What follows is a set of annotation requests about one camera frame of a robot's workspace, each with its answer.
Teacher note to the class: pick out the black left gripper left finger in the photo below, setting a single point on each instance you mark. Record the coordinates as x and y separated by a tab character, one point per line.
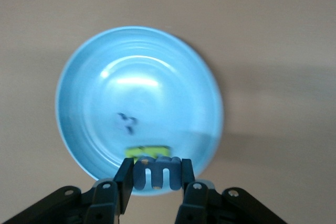
105	203

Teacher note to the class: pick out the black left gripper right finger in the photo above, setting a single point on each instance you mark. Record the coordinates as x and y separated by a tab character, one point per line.
197	203

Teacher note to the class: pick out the blue letter m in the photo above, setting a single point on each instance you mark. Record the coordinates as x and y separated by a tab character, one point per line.
139	174

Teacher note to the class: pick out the green letter u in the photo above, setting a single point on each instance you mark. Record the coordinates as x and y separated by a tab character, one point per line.
131	154

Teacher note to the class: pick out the green letter p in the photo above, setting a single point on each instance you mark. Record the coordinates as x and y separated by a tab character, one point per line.
157	150

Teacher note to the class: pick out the blue round plate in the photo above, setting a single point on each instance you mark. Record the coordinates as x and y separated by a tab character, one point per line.
144	77

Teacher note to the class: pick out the brown table cover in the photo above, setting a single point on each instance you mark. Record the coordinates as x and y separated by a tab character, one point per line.
262	24

